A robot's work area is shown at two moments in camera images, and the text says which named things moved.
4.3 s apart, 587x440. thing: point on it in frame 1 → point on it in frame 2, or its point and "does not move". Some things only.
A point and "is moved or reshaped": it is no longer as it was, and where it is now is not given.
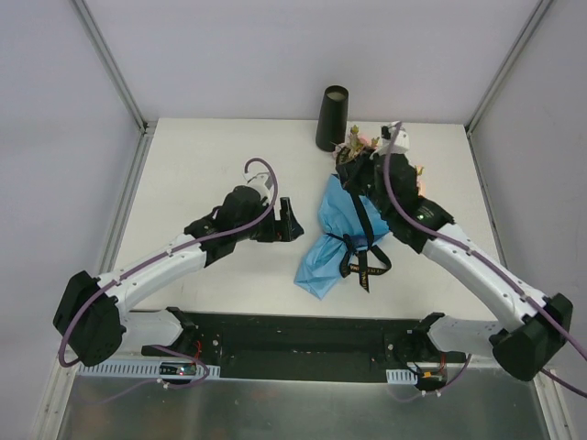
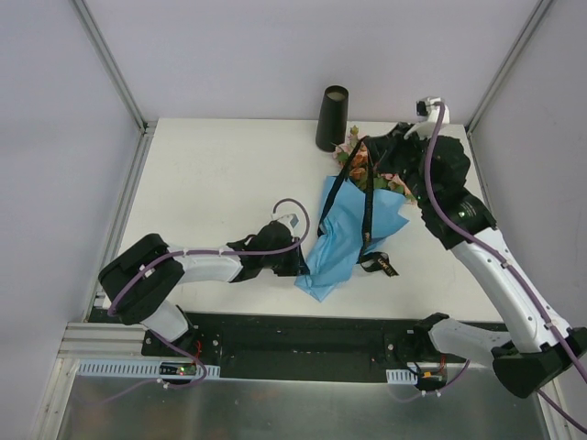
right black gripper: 362,166 → 382,148
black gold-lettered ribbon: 362,257 is moved or reshaped
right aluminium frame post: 537,16 does not move
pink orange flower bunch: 349,147 is moved or reshaped
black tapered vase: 332,123 does not move
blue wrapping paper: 345,234 is moved or reshaped
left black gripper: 273,225 → 295,260
